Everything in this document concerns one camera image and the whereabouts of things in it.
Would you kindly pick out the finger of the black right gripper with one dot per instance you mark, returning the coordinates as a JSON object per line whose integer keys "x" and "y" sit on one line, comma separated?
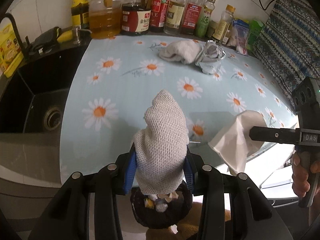
{"x": 278, "y": 135}

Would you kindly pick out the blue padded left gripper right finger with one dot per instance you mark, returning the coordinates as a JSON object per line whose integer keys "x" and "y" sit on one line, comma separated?
{"x": 189, "y": 171}

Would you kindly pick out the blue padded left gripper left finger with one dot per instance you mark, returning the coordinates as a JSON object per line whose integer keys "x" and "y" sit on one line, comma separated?
{"x": 129, "y": 169}

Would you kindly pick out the white knitted cloth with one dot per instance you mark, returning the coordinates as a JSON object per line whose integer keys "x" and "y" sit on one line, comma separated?
{"x": 161, "y": 147}

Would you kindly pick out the white paper tissue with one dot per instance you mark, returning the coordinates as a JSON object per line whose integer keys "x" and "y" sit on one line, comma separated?
{"x": 233, "y": 143}

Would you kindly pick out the silver foil with grey cloth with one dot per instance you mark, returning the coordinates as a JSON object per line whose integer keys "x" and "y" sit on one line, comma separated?
{"x": 210, "y": 57}

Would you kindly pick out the white towel cloth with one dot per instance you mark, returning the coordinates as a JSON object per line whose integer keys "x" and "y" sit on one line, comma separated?
{"x": 184, "y": 51}

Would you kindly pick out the person's right forearm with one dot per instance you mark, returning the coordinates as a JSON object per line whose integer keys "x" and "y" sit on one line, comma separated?
{"x": 314, "y": 209}

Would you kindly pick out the black trash bin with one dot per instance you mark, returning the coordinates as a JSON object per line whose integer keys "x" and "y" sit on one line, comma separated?
{"x": 161, "y": 211}

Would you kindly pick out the black kitchen sink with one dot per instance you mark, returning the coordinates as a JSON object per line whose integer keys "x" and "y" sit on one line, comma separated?
{"x": 33, "y": 100}

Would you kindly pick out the person's right hand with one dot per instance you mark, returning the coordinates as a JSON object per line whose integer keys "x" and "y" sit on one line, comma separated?
{"x": 300, "y": 177}

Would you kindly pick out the patterned blue fabric curtain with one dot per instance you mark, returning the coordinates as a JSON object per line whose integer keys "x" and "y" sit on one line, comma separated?
{"x": 288, "y": 45}

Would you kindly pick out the person's tan trousers leg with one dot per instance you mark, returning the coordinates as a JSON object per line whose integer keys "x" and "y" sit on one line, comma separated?
{"x": 187, "y": 228}

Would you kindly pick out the daisy print blue table mat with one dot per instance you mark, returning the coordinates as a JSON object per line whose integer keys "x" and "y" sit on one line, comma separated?
{"x": 117, "y": 80}

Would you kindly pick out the green seasoning bag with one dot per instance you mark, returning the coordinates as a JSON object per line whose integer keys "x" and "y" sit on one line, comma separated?
{"x": 255, "y": 27}

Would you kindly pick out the small bottle yellow cap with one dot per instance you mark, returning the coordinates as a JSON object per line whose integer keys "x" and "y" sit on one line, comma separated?
{"x": 223, "y": 25}

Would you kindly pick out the green pepper oil bottle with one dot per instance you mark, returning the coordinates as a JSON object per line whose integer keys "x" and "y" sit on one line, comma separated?
{"x": 204, "y": 18}

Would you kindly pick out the metal soap dispenser pump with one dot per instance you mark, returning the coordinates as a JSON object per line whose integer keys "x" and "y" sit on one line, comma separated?
{"x": 79, "y": 34}

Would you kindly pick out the clear bottle red label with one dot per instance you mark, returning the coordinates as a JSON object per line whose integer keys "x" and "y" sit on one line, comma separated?
{"x": 191, "y": 16}

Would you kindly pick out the soy sauce jug red label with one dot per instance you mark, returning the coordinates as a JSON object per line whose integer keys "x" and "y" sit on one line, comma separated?
{"x": 135, "y": 18}

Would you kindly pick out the clear vinegar bottle beige label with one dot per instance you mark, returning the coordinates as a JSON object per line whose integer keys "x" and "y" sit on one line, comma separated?
{"x": 174, "y": 16}

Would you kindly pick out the black yellow scrub brush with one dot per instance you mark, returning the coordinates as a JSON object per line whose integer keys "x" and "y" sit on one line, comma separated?
{"x": 51, "y": 38}

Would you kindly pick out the black faucet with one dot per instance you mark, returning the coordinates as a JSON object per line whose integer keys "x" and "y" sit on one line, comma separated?
{"x": 13, "y": 22}

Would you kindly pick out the red label sauce bottle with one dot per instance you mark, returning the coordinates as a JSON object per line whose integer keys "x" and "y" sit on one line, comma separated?
{"x": 158, "y": 15}

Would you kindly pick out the yellow dish soap box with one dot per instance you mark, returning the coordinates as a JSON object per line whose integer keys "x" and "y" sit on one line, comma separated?
{"x": 10, "y": 52}

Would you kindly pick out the green yellow label bottle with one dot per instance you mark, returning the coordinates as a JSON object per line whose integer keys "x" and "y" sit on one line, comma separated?
{"x": 80, "y": 13}

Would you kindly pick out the large cooking oil jug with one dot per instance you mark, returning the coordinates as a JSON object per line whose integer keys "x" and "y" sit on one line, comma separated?
{"x": 104, "y": 18}

